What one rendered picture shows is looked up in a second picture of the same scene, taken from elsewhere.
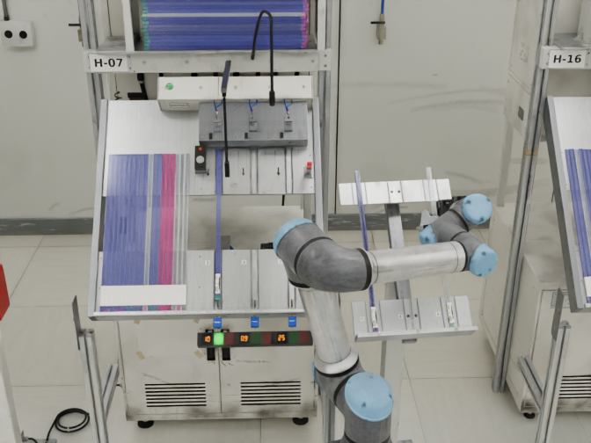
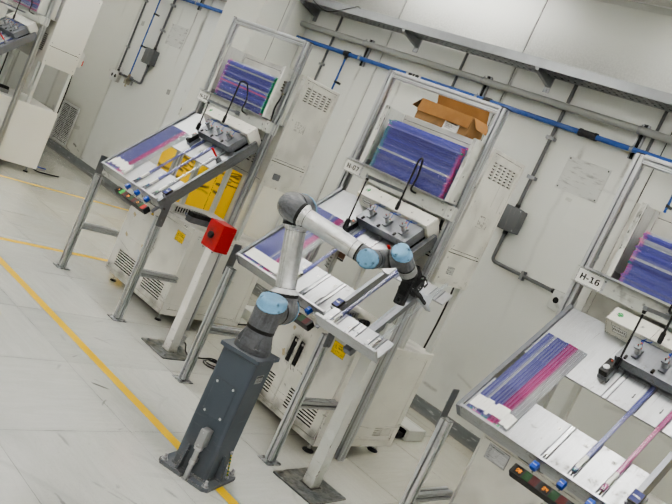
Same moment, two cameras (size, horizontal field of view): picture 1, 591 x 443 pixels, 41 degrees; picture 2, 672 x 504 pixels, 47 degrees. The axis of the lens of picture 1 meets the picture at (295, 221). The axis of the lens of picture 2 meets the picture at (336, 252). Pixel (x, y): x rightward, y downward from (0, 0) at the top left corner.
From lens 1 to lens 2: 2.44 m
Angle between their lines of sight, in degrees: 45
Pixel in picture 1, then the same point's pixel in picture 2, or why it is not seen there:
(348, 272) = (290, 203)
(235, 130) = (376, 221)
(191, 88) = (376, 195)
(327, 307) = (289, 245)
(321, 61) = (447, 212)
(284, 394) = (306, 413)
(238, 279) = (308, 280)
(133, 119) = (344, 201)
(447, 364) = not seen: outside the picture
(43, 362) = not seen: hidden behind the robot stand
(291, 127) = (402, 233)
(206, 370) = (280, 365)
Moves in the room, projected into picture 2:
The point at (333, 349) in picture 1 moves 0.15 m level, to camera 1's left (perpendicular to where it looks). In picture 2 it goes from (280, 276) to (259, 261)
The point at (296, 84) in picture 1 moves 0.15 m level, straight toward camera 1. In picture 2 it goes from (425, 217) to (407, 210)
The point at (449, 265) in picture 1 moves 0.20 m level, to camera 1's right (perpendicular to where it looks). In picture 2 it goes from (346, 244) to (382, 265)
